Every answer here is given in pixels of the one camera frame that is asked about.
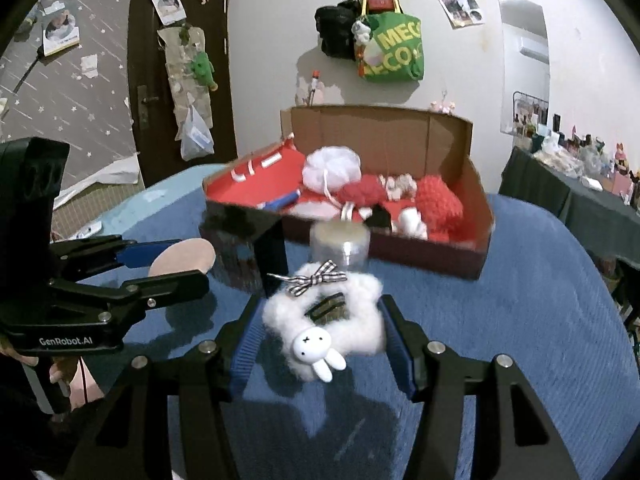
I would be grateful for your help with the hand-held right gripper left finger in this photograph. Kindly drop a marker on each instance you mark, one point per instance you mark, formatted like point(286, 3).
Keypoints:
point(245, 355)

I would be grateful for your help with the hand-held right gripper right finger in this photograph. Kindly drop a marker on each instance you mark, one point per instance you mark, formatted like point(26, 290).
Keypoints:
point(400, 352)

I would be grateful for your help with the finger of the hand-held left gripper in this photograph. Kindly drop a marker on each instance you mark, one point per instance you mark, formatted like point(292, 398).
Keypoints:
point(170, 282)
point(145, 255)

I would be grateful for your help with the beige round powder puff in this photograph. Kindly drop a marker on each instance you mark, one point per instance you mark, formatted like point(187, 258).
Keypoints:
point(182, 256)

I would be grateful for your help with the white fluffy bunny scrunchie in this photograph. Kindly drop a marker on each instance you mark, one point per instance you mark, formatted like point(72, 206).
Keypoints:
point(345, 320)

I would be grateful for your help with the white soft cloth item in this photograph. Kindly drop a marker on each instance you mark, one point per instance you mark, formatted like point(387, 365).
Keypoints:
point(412, 222)

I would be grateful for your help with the cardboard box with red lining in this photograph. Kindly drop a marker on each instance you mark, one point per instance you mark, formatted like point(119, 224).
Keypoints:
point(475, 240)

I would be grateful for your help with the blue and white packet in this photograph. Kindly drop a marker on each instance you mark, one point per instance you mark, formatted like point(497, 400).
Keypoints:
point(280, 201)

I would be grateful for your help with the red knitted soft item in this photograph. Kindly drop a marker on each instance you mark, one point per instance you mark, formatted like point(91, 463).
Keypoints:
point(440, 205)

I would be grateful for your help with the person's left hand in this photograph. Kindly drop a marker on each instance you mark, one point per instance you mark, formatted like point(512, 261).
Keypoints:
point(75, 382)

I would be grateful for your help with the light blue bed sheet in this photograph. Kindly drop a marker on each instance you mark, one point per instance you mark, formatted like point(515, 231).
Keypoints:
point(150, 195)

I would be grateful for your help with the blue textured blanket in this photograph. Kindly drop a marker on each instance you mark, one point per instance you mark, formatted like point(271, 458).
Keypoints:
point(500, 335)

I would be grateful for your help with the clear plastic bag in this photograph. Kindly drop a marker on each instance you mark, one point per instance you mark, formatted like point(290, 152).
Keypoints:
point(195, 135)

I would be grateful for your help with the dark wooden door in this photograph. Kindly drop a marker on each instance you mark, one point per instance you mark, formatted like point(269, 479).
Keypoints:
point(150, 125)

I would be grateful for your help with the small black item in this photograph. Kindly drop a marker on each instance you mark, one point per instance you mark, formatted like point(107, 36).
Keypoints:
point(377, 220)

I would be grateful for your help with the cream pink crochet item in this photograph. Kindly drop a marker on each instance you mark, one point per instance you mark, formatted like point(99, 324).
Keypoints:
point(400, 185)

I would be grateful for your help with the green plush toy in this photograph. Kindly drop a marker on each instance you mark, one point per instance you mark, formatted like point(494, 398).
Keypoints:
point(202, 67)

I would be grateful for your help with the white mesh bath pouf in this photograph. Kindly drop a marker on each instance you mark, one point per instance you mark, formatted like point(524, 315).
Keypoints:
point(330, 167)

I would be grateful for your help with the beige hanging door organizer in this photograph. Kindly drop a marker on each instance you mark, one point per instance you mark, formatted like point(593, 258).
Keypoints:
point(177, 50)

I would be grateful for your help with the table with dark cloth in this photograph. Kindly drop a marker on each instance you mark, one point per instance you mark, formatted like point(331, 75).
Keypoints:
point(575, 205)

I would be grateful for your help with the orange and white stick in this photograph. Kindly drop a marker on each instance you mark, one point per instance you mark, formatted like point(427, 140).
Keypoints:
point(313, 87)

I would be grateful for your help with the door poster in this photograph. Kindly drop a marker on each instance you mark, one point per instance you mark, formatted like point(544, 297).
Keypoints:
point(167, 5)

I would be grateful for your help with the small pink ornament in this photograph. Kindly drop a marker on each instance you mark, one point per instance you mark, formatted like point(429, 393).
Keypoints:
point(442, 106)

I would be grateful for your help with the clutter of small bottles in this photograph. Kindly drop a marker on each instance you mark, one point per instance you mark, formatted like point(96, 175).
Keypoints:
point(575, 152)

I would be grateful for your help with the black bag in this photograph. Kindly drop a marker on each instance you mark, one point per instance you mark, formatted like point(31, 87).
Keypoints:
point(337, 30)

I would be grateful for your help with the green tote bag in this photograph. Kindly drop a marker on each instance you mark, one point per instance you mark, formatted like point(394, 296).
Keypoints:
point(395, 50)

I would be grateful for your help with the small white plush charm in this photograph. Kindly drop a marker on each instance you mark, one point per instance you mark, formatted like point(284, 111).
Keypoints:
point(362, 30)

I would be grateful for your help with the white air conditioner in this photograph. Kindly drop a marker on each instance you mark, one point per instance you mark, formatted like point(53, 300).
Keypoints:
point(534, 46)

